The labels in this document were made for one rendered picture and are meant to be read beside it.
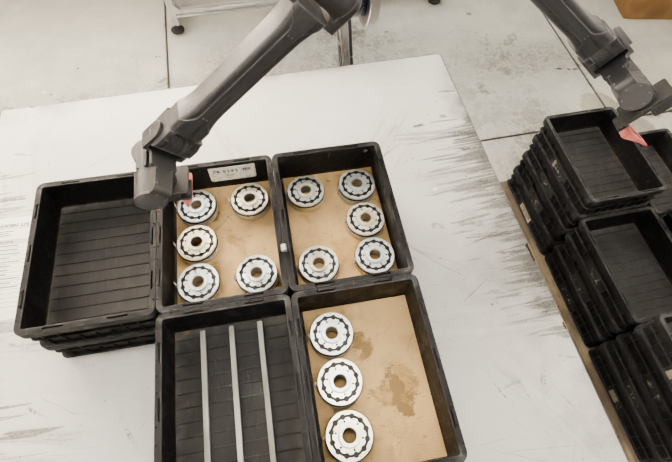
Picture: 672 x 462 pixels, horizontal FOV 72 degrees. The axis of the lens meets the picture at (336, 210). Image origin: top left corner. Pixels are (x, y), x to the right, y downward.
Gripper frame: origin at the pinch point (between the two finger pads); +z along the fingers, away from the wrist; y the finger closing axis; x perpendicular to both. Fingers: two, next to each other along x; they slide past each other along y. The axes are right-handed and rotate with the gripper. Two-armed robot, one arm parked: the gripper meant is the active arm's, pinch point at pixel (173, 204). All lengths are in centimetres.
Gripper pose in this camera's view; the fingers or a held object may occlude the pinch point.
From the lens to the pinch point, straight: 108.5
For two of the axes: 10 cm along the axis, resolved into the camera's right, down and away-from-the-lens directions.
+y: 9.8, -1.2, 1.3
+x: -1.6, -8.6, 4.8
